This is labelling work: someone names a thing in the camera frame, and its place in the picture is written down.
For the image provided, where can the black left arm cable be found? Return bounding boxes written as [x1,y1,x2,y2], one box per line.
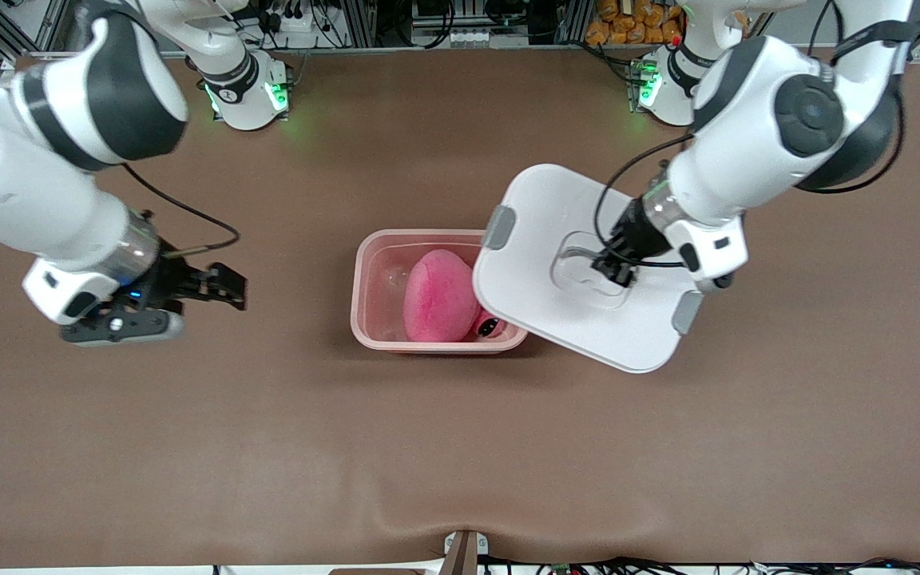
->
[593,0,910,269]

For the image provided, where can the pink translucent plastic box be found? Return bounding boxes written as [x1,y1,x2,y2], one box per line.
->
[351,229,529,355]

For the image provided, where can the white box lid with handle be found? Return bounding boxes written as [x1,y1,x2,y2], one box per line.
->
[472,164,705,375]

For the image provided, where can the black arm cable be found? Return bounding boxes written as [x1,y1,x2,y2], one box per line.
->
[120,160,242,259]
[593,0,910,269]

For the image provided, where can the pink plush toy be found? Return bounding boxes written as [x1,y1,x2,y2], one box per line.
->
[402,248,510,343]

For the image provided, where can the orange packaged items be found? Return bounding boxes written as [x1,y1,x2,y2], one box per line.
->
[585,0,686,46]

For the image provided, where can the white power strip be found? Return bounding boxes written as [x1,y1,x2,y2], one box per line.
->
[262,8,341,50]

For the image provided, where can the brown table mat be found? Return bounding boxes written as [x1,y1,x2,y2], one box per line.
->
[0,44,920,569]

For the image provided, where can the white connector strip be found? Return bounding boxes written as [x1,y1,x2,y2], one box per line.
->
[426,28,494,47]

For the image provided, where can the metal table clamp bracket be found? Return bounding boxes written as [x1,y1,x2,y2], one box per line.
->
[442,529,490,575]

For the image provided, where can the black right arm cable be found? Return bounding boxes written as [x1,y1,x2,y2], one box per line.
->
[120,160,242,259]

